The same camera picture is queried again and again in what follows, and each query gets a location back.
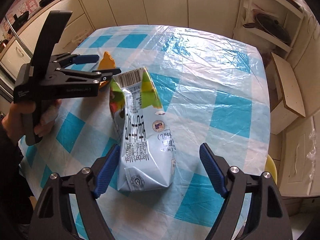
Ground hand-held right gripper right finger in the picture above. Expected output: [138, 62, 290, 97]
[199, 142, 293, 240]

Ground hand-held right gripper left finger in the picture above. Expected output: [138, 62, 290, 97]
[29, 144, 122, 240]

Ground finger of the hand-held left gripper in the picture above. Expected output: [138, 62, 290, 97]
[56, 67, 122, 84]
[51, 53, 99, 68]

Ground white snack bag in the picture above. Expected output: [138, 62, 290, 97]
[109, 67, 175, 192]

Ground yellow plastic bin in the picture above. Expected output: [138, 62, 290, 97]
[265, 154, 277, 183]

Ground person's left hand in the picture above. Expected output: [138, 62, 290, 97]
[2, 99, 62, 144]

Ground white kitchen base cabinets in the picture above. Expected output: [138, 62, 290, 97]
[0, 0, 243, 68]

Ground white drawer cabinet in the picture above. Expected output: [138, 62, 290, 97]
[280, 115, 319, 198]

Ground blue checked tablecloth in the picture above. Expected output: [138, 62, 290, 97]
[19, 25, 272, 240]

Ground clear plastic bag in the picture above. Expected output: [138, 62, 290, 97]
[309, 125, 320, 153]

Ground white wooden step stool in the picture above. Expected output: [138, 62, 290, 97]
[269, 52, 307, 135]

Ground black wok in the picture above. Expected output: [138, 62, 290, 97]
[244, 9, 292, 44]

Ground white shelf unit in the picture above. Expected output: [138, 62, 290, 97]
[232, 0, 306, 54]

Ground pink patterned wall covering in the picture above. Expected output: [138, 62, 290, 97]
[0, 0, 59, 30]

